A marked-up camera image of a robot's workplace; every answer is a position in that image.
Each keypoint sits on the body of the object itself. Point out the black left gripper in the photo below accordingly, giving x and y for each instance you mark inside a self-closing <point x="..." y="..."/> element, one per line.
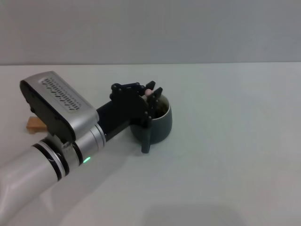
<point x="124" y="108"/>

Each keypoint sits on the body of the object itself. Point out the grey-green ceramic cup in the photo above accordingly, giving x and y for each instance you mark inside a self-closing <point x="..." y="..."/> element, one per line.
<point x="162" y="128"/>

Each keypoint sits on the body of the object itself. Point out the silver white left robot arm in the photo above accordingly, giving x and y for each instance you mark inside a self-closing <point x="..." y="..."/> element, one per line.
<point x="28" y="169"/>

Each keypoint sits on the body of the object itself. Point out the light wooden block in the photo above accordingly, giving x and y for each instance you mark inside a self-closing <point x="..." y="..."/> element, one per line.
<point x="33" y="125"/>

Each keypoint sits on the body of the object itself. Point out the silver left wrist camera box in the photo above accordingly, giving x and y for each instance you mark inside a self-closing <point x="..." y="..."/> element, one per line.
<point x="61" y="101"/>

